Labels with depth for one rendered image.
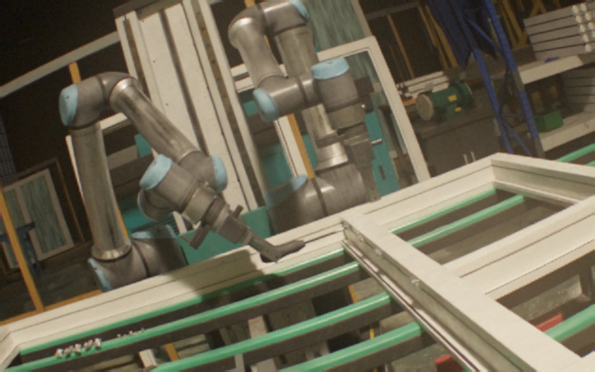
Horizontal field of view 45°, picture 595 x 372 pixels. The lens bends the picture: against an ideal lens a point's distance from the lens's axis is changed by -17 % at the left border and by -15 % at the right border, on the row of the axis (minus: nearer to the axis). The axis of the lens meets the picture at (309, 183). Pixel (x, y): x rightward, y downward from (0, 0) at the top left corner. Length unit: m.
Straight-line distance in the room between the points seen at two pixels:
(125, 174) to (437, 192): 3.75
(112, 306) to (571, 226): 1.23
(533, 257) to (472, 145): 4.37
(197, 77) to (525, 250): 1.78
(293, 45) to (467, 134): 3.12
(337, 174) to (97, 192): 0.76
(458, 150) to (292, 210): 3.11
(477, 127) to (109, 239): 3.54
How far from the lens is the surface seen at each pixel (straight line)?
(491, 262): 1.22
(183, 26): 2.81
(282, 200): 2.54
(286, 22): 2.58
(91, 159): 2.42
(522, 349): 0.79
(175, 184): 1.81
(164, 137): 2.11
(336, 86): 1.97
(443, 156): 5.52
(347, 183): 2.55
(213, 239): 2.74
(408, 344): 1.21
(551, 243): 1.25
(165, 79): 2.81
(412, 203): 2.04
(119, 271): 2.58
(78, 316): 2.07
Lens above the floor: 1.24
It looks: 6 degrees down
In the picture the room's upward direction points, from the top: 19 degrees counter-clockwise
